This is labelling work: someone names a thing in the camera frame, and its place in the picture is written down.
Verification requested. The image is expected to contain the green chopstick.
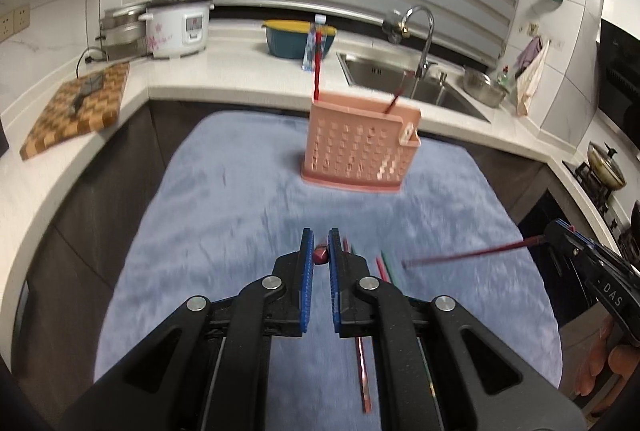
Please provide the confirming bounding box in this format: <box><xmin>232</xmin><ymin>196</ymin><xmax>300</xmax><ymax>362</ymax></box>
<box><xmin>381</xmin><ymin>251</ymin><xmax>396</xmax><ymax>285</ymax></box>
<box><xmin>375</xmin><ymin>257</ymin><xmax>392</xmax><ymax>283</ymax></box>

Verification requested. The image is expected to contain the bright red chopstick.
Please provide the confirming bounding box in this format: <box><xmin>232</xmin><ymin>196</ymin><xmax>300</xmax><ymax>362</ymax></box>
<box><xmin>312</xmin><ymin>26</ymin><xmax>322</xmax><ymax>101</ymax></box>
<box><xmin>384</xmin><ymin>70</ymin><xmax>413</xmax><ymax>115</ymax></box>

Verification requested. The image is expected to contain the chrome kitchen faucet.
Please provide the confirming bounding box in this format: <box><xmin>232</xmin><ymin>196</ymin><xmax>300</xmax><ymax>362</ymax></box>
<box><xmin>380</xmin><ymin>4</ymin><xmax>449</xmax><ymax>82</ymax></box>

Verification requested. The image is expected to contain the person's right hand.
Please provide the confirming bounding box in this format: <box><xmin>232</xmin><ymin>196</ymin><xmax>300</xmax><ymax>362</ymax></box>
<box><xmin>574</xmin><ymin>315</ymin><xmax>639</xmax><ymax>413</ymax></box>

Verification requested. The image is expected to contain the gold lidded pot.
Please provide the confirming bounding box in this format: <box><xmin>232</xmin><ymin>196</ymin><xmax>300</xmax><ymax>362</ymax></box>
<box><xmin>587</xmin><ymin>141</ymin><xmax>627</xmax><ymax>191</ymax></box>

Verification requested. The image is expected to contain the grey-blue plush table cloth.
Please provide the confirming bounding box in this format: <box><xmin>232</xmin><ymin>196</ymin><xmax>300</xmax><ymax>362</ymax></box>
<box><xmin>92</xmin><ymin>109</ymin><xmax>565</xmax><ymax>431</ymax></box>

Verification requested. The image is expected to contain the hanging cream towel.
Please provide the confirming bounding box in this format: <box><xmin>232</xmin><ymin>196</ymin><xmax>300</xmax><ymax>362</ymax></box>
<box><xmin>516</xmin><ymin>40</ymin><xmax>550</xmax><ymax>117</ymax></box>

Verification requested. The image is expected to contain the green dish soap bottle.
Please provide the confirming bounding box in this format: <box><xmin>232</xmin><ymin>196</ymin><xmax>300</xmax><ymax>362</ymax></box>
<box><xmin>496</xmin><ymin>65</ymin><xmax>510</xmax><ymax>89</ymax></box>

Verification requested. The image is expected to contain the stainless steel bowl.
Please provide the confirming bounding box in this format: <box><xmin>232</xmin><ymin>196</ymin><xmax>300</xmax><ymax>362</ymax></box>
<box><xmin>462</xmin><ymin>67</ymin><xmax>508</xmax><ymax>108</ymax></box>

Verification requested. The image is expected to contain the hanging purple cloth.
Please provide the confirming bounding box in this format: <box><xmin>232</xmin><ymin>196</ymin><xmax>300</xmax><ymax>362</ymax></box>
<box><xmin>515</xmin><ymin>36</ymin><xmax>542</xmax><ymax>72</ymax></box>

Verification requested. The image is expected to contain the pink perforated utensil holder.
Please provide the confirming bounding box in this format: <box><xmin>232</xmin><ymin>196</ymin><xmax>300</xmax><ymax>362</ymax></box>
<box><xmin>300</xmin><ymin>92</ymin><xmax>421</xmax><ymax>193</ymax></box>

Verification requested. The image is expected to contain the stainless steel sink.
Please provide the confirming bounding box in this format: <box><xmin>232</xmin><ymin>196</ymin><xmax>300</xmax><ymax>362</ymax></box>
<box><xmin>337</xmin><ymin>53</ymin><xmax>488</xmax><ymax>122</ymax></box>

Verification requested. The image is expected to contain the checkered wooden cutting board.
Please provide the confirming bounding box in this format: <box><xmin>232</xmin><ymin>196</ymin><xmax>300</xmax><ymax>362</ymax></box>
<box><xmin>20</xmin><ymin>63</ymin><xmax>130</xmax><ymax>162</ymax></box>

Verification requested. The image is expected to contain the black cleaver knife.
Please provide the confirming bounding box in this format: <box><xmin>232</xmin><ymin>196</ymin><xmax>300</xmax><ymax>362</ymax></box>
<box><xmin>68</xmin><ymin>74</ymin><xmax>104</xmax><ymax>116</ymax></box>

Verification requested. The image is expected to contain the clear water bottle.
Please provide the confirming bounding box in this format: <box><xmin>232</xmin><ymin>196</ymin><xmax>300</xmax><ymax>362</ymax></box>
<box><xmin>302</xmin><ymin>14</ymin><xmax>326</xmax><ymax>72</ymax></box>

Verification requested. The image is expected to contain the teal and yellow bowl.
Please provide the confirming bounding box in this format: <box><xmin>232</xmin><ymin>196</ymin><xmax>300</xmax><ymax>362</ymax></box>
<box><xmin>262</xmin><ymin>20</ymin><xmax>310</xmax><ymax>62</ymax></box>

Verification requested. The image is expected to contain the stainless steamer pot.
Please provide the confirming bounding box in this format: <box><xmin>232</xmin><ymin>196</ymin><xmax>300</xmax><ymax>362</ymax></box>
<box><xmin>96</xmin><ymin>2</ymin><xmax>149</xmax><ymax>61</ymax></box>

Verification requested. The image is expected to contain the white rice cooker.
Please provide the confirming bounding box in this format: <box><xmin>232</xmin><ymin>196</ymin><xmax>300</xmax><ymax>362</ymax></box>
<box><xmin>139</xmin><ymin>0</ymin><xmax>215</xmax><ymax>58</ymax></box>

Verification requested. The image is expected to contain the black power cable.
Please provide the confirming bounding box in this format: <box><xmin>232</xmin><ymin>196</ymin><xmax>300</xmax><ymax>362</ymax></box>
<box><xmin>75</xmin><ymin>45</ymin><xmax>109</xmax><ymax>80</ymax></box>

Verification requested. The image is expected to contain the wall power socket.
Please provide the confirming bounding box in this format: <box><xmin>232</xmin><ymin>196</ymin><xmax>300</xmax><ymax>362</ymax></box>
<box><xmin>0</xmin><ymin>4</ymin><xmax>30</xmax><ymax>42</ymax></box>

